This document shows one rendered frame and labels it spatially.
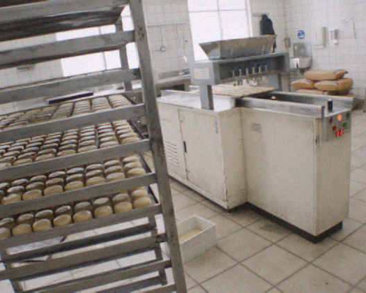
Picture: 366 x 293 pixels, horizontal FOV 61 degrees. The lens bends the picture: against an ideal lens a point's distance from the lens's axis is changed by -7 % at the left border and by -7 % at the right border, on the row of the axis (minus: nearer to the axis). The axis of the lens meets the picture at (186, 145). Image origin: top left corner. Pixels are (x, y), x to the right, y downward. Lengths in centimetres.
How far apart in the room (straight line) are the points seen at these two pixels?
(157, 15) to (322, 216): 433
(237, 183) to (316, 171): 74
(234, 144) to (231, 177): 25
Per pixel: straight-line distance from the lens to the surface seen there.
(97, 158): 83
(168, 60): 564
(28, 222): 101
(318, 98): 226
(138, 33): 78
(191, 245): 214
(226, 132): 236
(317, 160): 198
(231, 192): 251
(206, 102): 240
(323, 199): 212
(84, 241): 140
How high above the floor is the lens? 127
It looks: 16 degrees down
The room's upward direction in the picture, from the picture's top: 8 degrees counter-clockwise
